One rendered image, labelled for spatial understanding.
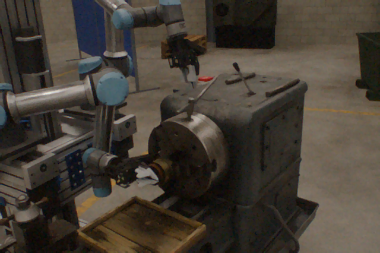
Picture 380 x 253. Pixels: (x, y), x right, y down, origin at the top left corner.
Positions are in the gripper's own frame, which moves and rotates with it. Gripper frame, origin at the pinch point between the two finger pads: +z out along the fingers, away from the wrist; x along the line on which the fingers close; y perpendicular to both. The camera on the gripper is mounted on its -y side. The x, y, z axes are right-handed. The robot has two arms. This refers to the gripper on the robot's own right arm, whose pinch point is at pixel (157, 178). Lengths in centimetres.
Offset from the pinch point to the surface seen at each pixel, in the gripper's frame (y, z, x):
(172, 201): -17.5, -10.2, -21.7
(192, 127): -16.3, 3.2, 14.0
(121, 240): 14.3, -5.4, -19.7
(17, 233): 45.0, -11.0, -0.6
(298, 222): -77, 20, -54
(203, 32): -874, -650, -81
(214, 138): -21.6, 8.9, 9.3
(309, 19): -967, -344, -44
